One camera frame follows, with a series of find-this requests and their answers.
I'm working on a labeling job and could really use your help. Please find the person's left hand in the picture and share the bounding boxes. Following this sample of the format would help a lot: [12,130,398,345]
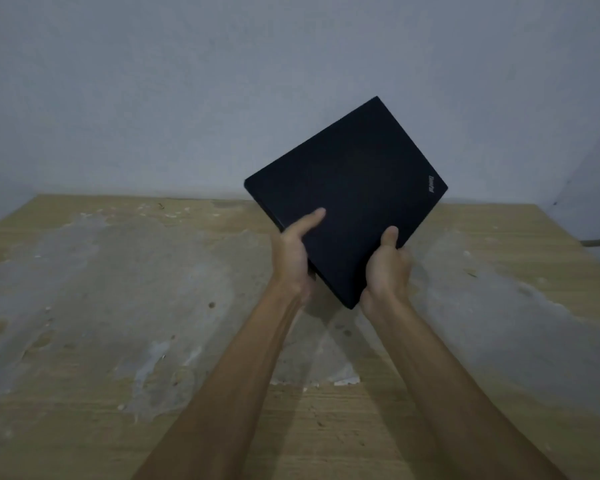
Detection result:
[270,208,327,306]

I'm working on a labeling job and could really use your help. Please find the person's right hand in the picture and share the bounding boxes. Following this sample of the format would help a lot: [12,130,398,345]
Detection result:
[358,226,415,315]

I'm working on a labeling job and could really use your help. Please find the black laptop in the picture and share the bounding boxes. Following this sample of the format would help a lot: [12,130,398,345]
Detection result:
[244,96,449,310]

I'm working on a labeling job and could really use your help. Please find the person's right forearm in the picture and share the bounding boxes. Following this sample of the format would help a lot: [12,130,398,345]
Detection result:
[362,297,568,480]

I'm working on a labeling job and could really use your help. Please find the person's left forearm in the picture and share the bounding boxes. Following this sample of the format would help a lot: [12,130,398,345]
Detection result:
[133,280,306,480]

